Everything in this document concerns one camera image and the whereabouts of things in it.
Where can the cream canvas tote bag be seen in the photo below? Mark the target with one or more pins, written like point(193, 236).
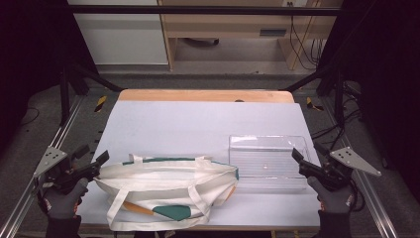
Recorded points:
point(158, 185)

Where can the yellow black tape strip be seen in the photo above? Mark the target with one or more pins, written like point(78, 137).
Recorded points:
point(310, 104)
point(101, 103)

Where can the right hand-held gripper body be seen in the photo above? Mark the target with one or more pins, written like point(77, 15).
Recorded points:
point(350, 160)

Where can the white cabinet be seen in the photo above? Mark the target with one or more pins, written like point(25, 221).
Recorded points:
point(122, 36)

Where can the person's left hand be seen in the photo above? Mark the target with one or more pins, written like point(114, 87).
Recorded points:
point(62, 203)

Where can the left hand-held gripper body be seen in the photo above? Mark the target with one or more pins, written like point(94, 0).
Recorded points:
point(54, 165)

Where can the person's right hand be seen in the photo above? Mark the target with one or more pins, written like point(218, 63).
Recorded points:
point(335, 200)

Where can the clear plastic storage box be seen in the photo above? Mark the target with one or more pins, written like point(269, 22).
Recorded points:
point(267, 162)

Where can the black curtain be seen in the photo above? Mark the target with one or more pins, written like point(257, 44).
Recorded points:
point(386, 66)
point(29, 49)

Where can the white table mat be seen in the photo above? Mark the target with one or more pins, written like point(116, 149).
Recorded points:
point(185, 129)

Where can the black frame strut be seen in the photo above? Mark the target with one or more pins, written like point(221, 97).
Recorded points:
point(95, 77)
point(310, 77)

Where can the black horizontal frame bar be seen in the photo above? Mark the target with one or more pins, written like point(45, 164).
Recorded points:
point(198, 10)

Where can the aluminium rail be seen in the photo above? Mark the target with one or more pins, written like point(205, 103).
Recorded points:
point(49, 148)
point(366, 185)

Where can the light wooden desk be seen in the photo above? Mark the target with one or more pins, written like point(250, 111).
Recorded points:
point(224, 24)

